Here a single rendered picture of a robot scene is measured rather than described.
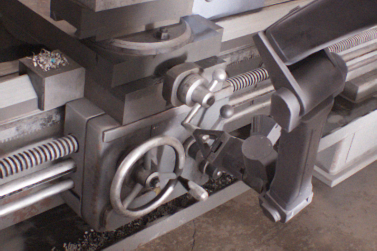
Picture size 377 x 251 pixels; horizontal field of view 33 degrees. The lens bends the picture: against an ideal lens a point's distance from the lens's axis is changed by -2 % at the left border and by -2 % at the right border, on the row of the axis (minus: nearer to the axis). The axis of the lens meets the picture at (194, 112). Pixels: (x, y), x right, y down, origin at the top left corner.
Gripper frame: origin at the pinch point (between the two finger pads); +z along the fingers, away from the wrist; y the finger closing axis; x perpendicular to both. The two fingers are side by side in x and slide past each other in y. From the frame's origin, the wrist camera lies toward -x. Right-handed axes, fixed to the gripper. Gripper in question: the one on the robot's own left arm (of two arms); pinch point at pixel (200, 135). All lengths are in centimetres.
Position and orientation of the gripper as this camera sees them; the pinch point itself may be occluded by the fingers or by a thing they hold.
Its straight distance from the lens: 135.0
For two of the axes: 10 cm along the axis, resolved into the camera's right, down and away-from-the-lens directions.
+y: -4.5, -3.4, -8.3
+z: -6.9, -4.6, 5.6
